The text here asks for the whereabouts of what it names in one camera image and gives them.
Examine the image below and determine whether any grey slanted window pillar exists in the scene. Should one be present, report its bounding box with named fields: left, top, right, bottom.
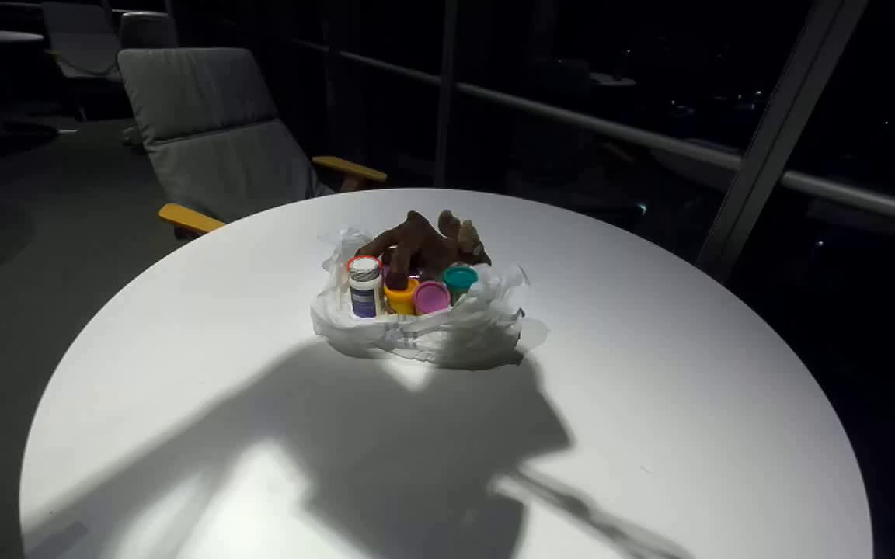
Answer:
left=693, top=0, right=873, bottom=278

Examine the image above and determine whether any grey chair with yellow armrests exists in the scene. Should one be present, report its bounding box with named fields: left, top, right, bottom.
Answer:
left=114, top=43, right=392, bottom=238

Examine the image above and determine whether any white translucent plastic bag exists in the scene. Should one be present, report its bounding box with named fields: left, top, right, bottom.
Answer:
left=308, top=229, right=554, bottom=374

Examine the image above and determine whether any grey background chair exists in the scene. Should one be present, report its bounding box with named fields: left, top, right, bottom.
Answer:
left=41, top=0, right=125, bottom=84

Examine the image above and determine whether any brown plush moose toy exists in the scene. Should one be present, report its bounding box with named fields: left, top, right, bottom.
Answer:
left=354, top=208, right=494, bottom=287

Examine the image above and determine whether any yellow lid Play-Doh can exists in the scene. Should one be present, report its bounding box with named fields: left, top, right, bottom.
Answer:
left=379, top=273, right=421, bottom=321

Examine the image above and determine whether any teal lid Play-Doh can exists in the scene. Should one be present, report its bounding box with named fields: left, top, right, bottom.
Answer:
left=437, top=262, right=480, bottom=303

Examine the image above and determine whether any grey metal railing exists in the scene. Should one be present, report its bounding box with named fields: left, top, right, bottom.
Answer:
left=295, top=36, right=895, bottom=235

